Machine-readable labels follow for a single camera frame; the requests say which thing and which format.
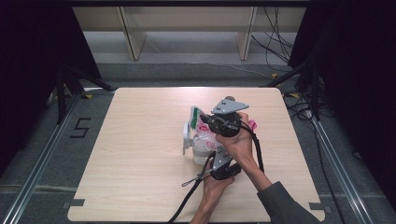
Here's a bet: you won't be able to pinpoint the black metal stand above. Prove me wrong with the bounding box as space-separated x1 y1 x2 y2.
55 63 116 125
260 52 326 120

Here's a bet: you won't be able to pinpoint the black floor cable bundle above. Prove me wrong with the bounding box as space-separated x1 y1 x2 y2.
250 6 295 74

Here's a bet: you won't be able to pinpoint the thin black floor cable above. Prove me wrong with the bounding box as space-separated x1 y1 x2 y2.
316 122 347 224

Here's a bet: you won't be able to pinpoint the metal floor rail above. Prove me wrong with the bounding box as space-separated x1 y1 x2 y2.
311 116 377 224
0 92 82 224

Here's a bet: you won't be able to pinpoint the person's left hand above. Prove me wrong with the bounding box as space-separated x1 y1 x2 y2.
202 176 235 201

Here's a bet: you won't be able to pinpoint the light wooden shelf unit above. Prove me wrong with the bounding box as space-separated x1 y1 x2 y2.
72 6 307 62

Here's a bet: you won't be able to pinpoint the white floor cable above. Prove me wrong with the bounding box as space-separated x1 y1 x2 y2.
186 61 275 79

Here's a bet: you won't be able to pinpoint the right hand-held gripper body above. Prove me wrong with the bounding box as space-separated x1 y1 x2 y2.
208 96 250 138

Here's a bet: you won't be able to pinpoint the grey strap loop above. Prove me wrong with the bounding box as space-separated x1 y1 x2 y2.
181 176 206 188

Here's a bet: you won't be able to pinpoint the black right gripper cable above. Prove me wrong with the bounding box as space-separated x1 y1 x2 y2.
239 120 265 174

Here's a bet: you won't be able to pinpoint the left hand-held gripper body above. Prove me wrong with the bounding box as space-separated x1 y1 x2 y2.
208 145 243 181

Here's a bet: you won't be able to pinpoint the tangled black cables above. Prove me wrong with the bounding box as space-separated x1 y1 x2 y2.
284 90 316 121

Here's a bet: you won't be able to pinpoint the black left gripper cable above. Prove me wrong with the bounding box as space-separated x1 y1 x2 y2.
167 150 218 224

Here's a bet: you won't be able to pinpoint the clear plastic bag with items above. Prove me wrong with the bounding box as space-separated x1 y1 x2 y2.
190 105 259 150

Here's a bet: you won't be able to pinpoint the person's right hand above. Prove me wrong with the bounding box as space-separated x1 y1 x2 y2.
216 112 262 171

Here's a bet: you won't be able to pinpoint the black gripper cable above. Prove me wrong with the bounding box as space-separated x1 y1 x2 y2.
239 120 265 174
167 150 218 224

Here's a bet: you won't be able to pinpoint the grey table bracket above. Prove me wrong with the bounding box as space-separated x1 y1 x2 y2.
308 202 332 215
62 198 86 210

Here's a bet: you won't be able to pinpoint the dark curtain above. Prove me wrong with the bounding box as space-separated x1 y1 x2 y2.
0 0 102 175
288 0 396 203

